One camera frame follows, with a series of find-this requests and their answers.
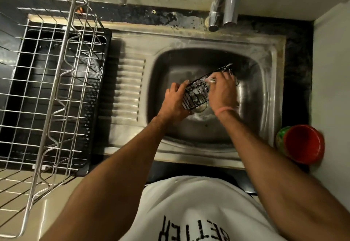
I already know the person's left hand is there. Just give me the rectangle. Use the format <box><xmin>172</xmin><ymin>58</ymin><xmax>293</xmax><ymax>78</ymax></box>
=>
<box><xmin>157</xmin><ymin>80</ymin><xmax>196</xmax><ymax>122</ymax></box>

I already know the person's right hand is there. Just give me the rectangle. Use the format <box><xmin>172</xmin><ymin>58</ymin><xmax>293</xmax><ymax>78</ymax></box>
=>
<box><xmin>207</xmin><ymin>71</ymin><xmax>240</xmax><ymax>113</ymax></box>

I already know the black wire basket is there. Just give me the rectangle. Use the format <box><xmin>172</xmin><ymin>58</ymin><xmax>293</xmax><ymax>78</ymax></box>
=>
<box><xmin>182</xmin><ymin>64</ymin><xmax>240</xmax><ymax>111</ymax></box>

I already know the person's left forearm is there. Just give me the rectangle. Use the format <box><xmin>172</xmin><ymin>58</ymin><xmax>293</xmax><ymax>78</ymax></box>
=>
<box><xmin>40</xmin><ymin>115</ymin><xmax>189</xmax><ymax>241</ymax></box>

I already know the person's right forearm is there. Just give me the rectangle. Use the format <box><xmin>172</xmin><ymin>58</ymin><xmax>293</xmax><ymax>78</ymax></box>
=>
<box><xmin>215</xmin><ymin>109</ymin><xmax>350</xmax><ymax>241</ymax></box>

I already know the stainless steel sink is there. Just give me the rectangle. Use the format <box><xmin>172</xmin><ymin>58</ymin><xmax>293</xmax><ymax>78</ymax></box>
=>
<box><xmin>97</xmin><ymin>24</ymin><xmax>286</xmax><ymax>169</ymax></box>

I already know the sink drain strainer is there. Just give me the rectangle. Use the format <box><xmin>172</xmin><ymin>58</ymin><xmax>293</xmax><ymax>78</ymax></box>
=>
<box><xmin>193</xmin><ymin>101</ymin><xmax>210</xmax><ymax>113</ymax></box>

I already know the pink wristband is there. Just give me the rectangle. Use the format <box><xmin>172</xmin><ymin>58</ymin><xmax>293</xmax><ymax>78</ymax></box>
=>
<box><xmin>214</xmin><ymin>106</ymin><xmax>238</xmax><ymax>117</ymax></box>

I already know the chrome faucet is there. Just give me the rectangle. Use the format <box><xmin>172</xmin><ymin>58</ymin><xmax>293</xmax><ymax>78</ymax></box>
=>
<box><xmin>206</xmin><ymin>0</ymin><xmax>243</xmax><ymax>32</ymax></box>

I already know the red plastic cup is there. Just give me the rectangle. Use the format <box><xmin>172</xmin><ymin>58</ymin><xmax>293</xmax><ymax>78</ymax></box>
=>
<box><xmin>276</xmin><ymin>125</ymin><xmax>325</xmax><ymax>165</ymax></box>

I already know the black drip tray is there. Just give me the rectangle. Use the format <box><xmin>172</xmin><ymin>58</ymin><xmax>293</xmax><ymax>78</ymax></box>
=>
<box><xmin>0</xmin><ymin>25</ymin><xmax>112</xmax><ymax>178</ymax></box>

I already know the white printed shirt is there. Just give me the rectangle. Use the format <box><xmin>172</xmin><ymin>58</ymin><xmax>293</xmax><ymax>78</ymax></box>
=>
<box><xmin>119</xmin><ymin>176</ymin><xmax>287</xmax><ymax>241</ymax></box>

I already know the steel wire dish rack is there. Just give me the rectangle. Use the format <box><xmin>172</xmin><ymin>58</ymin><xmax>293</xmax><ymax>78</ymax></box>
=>
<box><xmin>0</xmin><ymin>0</ymin><xmax>108</xmax><ymax>239</ymax></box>

